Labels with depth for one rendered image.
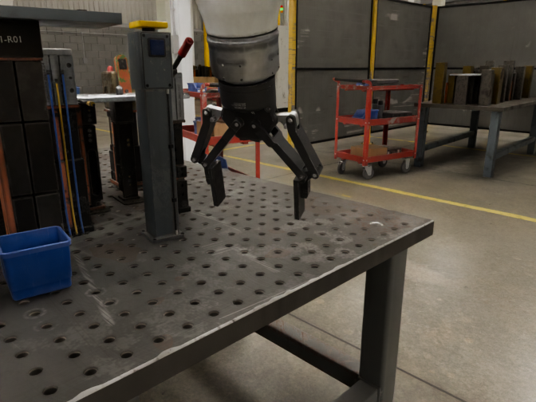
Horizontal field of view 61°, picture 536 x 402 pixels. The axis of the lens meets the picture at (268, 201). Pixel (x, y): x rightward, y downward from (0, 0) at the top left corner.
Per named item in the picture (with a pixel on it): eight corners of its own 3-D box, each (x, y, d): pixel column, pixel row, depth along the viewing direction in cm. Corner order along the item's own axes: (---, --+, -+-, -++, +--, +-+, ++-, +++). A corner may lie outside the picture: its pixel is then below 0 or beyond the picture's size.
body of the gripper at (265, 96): (204, 82, 58) (214, 147, 63) (266, 86, 55) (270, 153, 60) (228, 64, 64) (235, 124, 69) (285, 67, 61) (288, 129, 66)
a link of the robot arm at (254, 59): (262, 41, 51) (266, 91, 55) (288, 21, 58) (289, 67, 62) (192, 38, 54) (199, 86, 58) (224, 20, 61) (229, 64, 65)
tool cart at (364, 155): (383, 164, 515) (389, 76, 488) (415, 172, 479) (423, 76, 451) (328, 173, 473) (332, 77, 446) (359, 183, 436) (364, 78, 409)
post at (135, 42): (171, 227, 109) (159, 34, 97) (185, 236, 104) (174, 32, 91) (141, 234, 105) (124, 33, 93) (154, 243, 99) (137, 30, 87)
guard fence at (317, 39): (419, 132, 778) (431, 5, 722) (427, 132, 769) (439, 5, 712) (282, 159, 545) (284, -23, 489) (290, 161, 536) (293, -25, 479)
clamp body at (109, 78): (134, 178, 159) (124, 71, 149) (150, 187, 148) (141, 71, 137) (104, 182, 153) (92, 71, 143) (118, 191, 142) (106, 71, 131)
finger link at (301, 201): (299, 170, 67) (304, 170, 66) (300, 208, 71) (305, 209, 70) (293, 180, 64) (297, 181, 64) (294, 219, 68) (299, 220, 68)
